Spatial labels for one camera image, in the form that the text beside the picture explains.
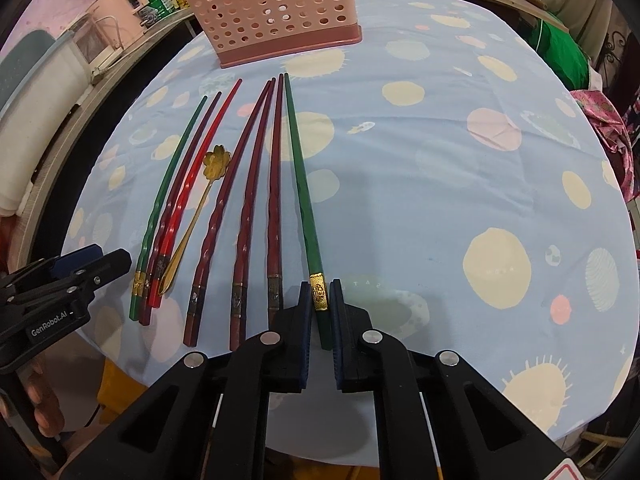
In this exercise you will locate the gold flower spoon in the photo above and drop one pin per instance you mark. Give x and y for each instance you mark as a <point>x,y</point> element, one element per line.
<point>216,161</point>

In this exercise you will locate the blue lidded storage bin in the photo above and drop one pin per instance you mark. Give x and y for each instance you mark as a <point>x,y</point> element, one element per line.
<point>30,85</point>

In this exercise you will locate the green chopstick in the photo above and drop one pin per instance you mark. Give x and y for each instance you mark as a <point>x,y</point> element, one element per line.
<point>300,185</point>
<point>167,175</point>

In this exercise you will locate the bright red chopstick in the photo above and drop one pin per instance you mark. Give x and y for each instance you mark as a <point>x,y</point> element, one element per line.
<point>174,222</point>

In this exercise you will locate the yellow cloth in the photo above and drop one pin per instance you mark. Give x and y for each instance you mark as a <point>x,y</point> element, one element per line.
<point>120,390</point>

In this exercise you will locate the green plastic bag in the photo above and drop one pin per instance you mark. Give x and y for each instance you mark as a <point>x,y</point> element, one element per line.
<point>565,55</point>

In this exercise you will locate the pink perforated utensil basket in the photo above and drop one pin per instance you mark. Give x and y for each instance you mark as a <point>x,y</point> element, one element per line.
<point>270,15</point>

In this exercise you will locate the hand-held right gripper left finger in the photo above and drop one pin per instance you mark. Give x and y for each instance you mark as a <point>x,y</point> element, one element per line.
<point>301,332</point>

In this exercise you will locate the dark red chopstick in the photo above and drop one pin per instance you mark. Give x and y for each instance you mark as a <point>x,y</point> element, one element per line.
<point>275,210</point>
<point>247,220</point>
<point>197,140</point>
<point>210,240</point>

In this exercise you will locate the person's left hand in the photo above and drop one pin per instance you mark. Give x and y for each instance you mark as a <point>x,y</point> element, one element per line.
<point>45,400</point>

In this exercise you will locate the beige curtain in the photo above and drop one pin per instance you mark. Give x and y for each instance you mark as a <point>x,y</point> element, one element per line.
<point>575,0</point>

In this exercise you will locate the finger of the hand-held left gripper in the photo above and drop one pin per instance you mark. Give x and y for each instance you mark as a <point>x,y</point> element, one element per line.
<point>75,259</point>
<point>110,265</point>

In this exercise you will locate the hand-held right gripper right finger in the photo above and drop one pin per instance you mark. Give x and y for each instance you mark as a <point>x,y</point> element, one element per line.
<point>340,332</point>

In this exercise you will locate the pink electric kettle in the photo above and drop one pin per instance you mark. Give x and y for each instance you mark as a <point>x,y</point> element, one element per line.
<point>127,0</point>

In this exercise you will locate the clear white blender jug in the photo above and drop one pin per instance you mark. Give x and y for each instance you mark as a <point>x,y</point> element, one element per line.
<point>90,40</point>

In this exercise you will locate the pink floral cloth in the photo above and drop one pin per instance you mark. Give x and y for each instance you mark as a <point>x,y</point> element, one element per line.
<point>600,115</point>

